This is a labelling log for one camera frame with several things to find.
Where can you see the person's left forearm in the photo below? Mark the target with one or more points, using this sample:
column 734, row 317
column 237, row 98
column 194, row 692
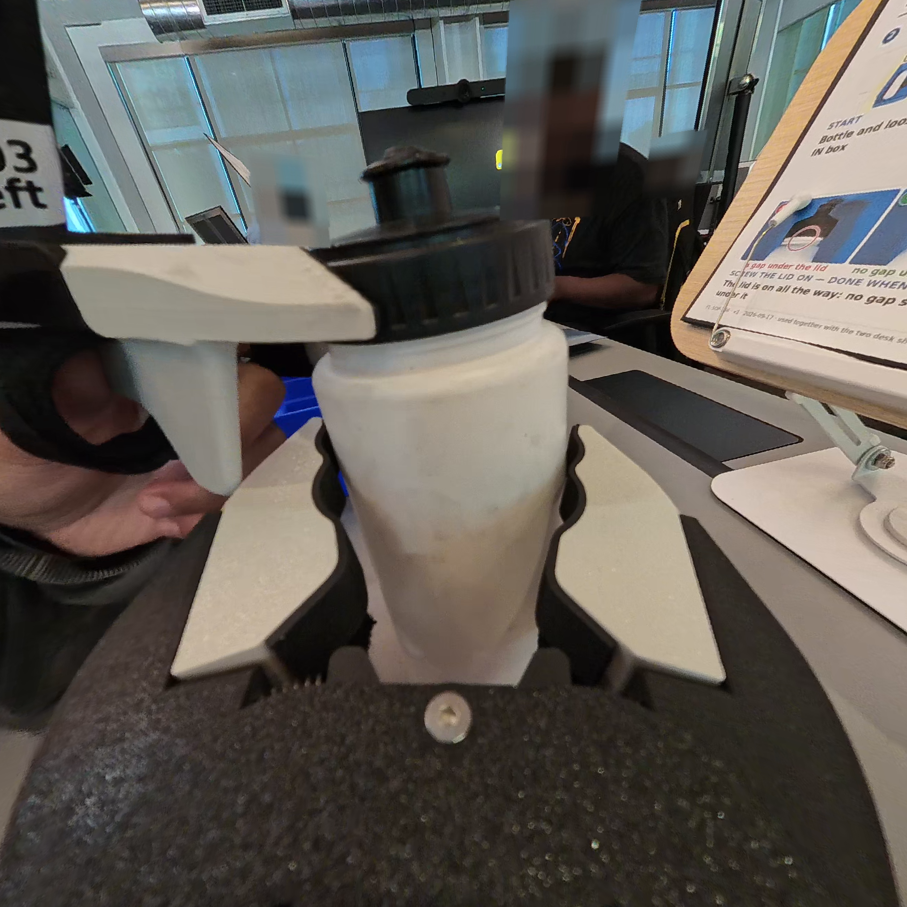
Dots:
column 57, row 616

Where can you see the printed instruction sheet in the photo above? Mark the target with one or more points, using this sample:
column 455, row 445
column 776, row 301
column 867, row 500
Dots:
column 836, row 212

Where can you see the black camera bar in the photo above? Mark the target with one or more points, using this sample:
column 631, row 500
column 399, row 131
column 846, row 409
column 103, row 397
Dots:
column 446, row 92

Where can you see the instruction sheet on wooden stand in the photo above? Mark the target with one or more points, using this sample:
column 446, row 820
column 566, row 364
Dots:
column 779, row 510

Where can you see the white plastic bottle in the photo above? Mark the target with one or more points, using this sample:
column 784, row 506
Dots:
column 439, row 425

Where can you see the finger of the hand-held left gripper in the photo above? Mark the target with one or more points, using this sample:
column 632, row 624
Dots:
column 212, row 297

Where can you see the blue plastic bin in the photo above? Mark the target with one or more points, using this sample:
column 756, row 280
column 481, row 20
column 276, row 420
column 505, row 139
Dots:
column 297, row 404

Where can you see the person's left hand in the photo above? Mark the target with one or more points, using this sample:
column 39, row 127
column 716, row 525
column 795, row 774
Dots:
column 85, row 503

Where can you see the black stanchion pole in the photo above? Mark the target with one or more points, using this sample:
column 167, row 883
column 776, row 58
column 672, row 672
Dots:
column 740, row 142

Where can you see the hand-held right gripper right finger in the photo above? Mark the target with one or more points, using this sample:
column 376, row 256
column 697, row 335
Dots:
column 630, row 574

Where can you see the black wall screen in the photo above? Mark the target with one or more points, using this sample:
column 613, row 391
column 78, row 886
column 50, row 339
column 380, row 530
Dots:
column 425, row 149

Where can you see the black bottle lid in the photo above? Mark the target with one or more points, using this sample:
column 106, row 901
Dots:
column 460, row 283

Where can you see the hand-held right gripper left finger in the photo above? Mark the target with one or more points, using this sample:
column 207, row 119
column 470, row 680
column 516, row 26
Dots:
column 269, row 574

